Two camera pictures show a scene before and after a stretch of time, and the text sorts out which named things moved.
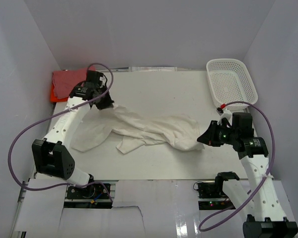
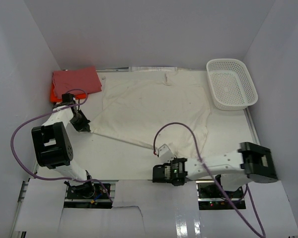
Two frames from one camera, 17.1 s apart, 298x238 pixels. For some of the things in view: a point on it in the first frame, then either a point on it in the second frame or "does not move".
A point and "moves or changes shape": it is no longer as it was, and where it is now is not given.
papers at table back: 152,69 does not move
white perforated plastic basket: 230,81 does not move
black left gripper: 107,104 → 84,126
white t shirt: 179,132 moves or changes shape
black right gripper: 209,137 → 169,163
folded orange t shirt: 54,99 does not move
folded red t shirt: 63,81 does not move
